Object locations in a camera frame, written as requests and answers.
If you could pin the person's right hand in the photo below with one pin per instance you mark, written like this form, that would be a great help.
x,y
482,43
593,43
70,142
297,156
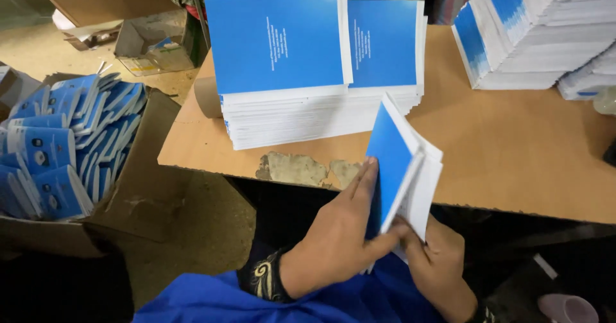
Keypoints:
x,y
442,270

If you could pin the person's left hand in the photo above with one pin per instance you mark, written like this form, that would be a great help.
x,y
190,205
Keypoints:
x,y
327,246

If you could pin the blue cover booklet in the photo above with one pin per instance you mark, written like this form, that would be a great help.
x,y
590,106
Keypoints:
x,y
392,164

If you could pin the white paper strip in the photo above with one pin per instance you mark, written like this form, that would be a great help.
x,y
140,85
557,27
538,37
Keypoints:
x,y
545,266

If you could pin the blue cloth on lap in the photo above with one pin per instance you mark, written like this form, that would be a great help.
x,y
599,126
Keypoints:
x,y
216,301

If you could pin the pink plastic cup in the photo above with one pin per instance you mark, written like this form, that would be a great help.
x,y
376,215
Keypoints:
x,y
568,309

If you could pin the brown cardboard tube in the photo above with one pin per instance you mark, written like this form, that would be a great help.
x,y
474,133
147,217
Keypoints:
x,y
208,97

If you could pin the black object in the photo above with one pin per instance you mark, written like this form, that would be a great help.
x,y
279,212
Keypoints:
x,y
611,153

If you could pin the tall stack of blue booklets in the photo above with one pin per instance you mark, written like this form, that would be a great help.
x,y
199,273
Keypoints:
x,y
274,44

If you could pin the low stack of blue booklets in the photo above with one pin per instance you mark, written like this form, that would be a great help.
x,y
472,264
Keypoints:
x,y
382,44

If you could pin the clear plastic bottle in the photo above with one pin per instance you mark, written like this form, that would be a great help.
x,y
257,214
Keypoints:
x,y
606,100

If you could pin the big heap of stacked booklets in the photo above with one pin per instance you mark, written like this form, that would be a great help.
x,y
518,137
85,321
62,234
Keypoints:
x,y
524,39

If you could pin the small open cardboard box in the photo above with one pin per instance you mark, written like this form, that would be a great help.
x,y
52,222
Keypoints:
x,y
154,48

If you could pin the grey metal rod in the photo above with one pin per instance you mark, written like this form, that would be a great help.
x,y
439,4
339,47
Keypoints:
x,y
199,10

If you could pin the cardboard carton with folded booklets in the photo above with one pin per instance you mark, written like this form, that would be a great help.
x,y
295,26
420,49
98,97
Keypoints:
x,y
62,150

